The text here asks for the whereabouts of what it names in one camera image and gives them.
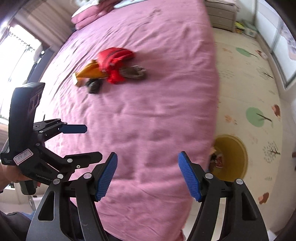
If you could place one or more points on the brown crumpled wrapper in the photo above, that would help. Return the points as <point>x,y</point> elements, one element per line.
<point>133,72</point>

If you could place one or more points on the dark round trash piece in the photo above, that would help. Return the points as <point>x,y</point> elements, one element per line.
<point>94,85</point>

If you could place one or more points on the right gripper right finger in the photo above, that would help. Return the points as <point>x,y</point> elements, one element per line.
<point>242,218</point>

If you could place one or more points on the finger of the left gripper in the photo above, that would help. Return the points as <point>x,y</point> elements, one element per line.
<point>74,159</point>
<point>67,127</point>

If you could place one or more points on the folded pink quilt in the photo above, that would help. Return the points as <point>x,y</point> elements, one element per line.
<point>91,12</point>

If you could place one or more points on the left hand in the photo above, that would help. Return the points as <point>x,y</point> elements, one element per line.
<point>10,174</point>

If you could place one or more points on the pink bed sheet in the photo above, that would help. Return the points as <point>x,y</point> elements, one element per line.
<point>146,123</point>

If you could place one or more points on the folded light blue blanket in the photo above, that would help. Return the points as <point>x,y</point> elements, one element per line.
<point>124,3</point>

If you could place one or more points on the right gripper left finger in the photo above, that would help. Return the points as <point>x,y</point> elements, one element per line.
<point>69,206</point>

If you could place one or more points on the cartoon tree play mat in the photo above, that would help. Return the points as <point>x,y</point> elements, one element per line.
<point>251,109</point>

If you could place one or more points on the beige nightstand drawers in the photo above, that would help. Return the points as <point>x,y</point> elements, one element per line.
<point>222,14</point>

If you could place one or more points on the orange cloth bag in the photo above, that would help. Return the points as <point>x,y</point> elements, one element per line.
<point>90,71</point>

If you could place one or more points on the yellow trash bin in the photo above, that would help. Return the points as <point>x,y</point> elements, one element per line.
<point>229,160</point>

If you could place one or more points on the brown curtain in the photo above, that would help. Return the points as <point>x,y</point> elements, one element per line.
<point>49,21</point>

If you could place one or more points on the white storage box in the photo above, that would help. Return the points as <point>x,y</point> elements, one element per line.
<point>250,30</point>

